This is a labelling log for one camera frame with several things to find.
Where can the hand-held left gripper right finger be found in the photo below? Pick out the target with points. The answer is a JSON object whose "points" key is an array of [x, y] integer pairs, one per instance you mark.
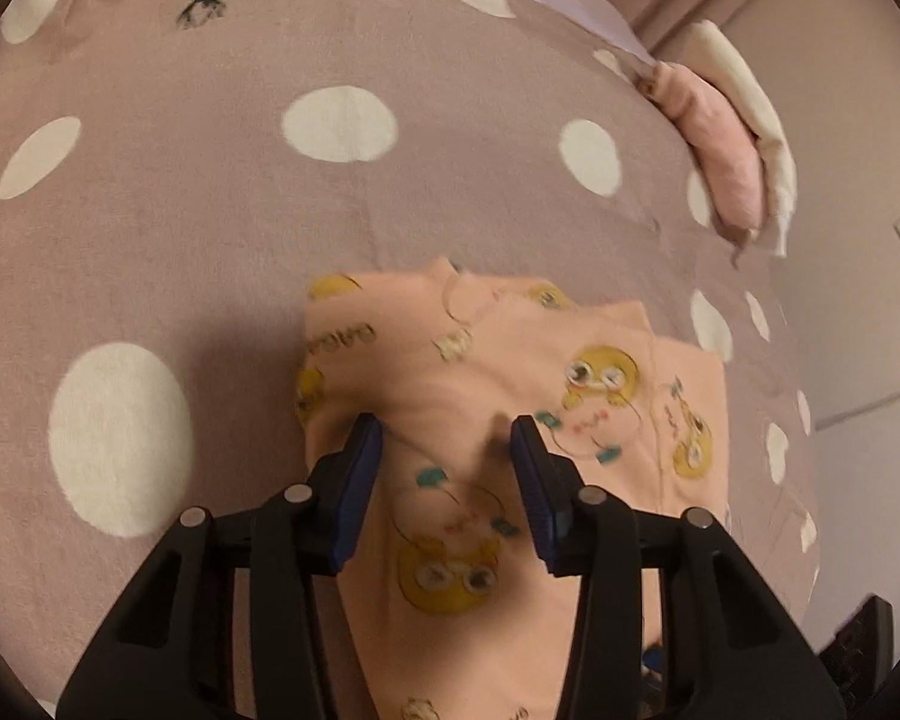
{"points": [[536, 495]]}

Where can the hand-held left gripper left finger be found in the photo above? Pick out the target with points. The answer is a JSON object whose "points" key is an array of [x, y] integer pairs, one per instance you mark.
{"points": [[356, 495]]}

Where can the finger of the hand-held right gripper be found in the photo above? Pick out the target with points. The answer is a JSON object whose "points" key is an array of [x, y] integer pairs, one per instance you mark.
{"points": [[652, 661]]}

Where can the orange cartoon print shirt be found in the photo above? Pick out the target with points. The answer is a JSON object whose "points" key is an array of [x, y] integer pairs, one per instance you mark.
{"points": [[457, 390]]}

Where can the mauve polka dot blanket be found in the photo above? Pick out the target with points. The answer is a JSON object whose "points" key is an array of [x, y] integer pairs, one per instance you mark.
{"points": [[195, 240]]}

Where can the lavender bed sheet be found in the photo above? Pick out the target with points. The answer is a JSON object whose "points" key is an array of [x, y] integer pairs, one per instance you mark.
{"points": [[577, 7]]}

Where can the white folded cloth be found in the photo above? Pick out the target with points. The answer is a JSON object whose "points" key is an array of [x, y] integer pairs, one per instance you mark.
{"points": [[742, 90]]}

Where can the pink folded cloth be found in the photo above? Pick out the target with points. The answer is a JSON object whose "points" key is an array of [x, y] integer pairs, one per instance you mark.
{"points": [[720, 157]]}

